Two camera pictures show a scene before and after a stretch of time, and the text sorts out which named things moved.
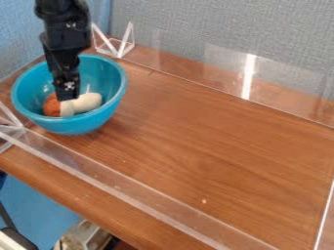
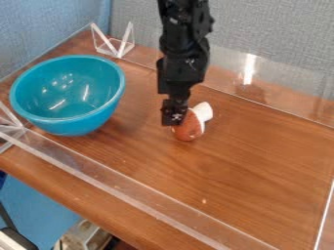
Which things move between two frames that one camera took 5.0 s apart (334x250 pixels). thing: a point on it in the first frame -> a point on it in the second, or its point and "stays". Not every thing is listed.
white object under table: [84, 236] stays
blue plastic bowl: [101, 76] stays
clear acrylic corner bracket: [116, 46] stays
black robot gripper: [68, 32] -> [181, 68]
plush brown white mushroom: [88, 103] -> [192, 129]
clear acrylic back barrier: [281, 69] stays
